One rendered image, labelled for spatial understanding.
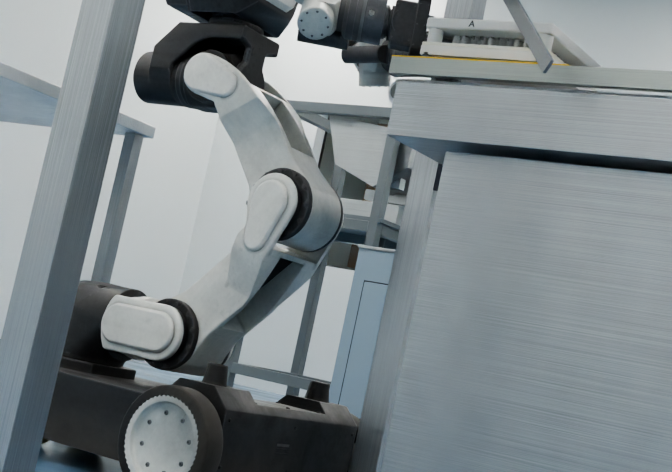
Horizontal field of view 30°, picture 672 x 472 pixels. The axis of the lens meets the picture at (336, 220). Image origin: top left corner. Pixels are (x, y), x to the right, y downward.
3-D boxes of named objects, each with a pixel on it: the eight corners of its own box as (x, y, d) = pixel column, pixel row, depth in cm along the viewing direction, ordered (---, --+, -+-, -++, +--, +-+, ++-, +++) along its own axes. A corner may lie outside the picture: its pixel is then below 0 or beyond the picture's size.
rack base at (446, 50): (595, 102, 231) (597, 90, 232) (545, 62, 211) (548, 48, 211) (477, 93, 245) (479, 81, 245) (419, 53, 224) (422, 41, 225)
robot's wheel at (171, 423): (161, 526, 212) (97, 450, 222) (180, 526, 216) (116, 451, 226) (227, 434, 208) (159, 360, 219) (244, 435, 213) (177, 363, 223)
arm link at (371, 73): (419, 86, 254) (375, 86, 261) (420, 33, 253) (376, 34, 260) (384, 85, 245) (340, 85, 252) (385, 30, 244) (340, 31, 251)
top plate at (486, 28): (600, 76, 232) (602, 66, 232) (551, 33, 212) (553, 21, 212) (482, 68, 245) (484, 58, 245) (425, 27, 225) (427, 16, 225)
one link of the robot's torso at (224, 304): (115, 332, 251) (266, 154, 240) (177, 344, 268) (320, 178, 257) (153, 387, 243) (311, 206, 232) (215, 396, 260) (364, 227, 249)
